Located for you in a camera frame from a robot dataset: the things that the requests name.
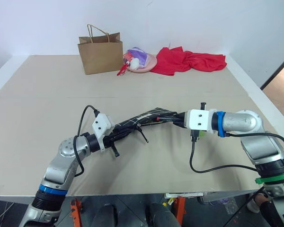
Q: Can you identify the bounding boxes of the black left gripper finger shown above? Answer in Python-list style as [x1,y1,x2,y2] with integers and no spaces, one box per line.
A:
[115,126,140,143]
[109,140,121,159]

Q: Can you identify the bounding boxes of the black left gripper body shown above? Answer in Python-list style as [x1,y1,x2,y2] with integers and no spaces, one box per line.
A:
[102,129,124,150]

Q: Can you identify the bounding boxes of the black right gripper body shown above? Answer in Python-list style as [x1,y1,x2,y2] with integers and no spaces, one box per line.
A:
[173,110,189,130]

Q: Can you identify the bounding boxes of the red marker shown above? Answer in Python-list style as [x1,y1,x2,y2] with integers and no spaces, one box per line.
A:
[156,115,178,122]

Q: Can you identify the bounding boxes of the black grid pouch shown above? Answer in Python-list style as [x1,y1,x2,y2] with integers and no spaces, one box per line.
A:
[108,107,178,144]

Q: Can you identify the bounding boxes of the red cloth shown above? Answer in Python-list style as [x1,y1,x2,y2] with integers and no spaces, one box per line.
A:
[149,46,228,77]

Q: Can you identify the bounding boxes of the pink plate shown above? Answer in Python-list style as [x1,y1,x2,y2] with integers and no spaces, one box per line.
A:
[126,52,158,73]

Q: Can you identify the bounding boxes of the dark rounded shape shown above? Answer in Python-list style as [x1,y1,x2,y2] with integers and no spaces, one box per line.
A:
[101,203,124,227]
[144,201,181,227]

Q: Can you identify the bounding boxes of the purple white plastic bag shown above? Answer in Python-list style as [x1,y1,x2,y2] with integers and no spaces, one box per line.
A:
[123,46,149,69]

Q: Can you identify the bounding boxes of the white label strip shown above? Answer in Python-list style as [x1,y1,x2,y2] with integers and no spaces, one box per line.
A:
[164,192,206,199]

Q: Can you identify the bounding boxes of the orange metal stand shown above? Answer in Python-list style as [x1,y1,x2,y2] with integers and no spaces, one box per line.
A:
[69,198,83,227]
[173,195,186,222]

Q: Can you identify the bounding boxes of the brown paper bag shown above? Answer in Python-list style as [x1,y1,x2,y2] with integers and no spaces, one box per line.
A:
[77,23,124,75]

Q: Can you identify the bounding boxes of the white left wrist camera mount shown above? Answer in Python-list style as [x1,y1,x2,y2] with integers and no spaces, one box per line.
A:
[91,113,115,151]

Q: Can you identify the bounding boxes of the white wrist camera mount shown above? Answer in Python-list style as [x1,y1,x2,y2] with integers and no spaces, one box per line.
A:
[184,102,216,133]
[91,113,115,151]

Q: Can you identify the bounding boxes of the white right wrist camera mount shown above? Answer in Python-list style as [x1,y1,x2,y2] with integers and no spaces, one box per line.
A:
[184,102,216,133]

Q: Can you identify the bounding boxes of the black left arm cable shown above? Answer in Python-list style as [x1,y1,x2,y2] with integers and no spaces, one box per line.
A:
[73,105,100,177]

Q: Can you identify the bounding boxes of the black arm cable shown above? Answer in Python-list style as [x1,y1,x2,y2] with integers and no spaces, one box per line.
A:
[188,129,284,174]
[73,105,100,177]

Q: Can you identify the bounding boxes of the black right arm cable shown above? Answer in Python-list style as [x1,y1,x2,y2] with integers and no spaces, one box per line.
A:
[188,129,284,174]

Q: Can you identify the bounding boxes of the red ribbon strap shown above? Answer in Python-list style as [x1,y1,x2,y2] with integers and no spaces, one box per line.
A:
[116,62,129,77]

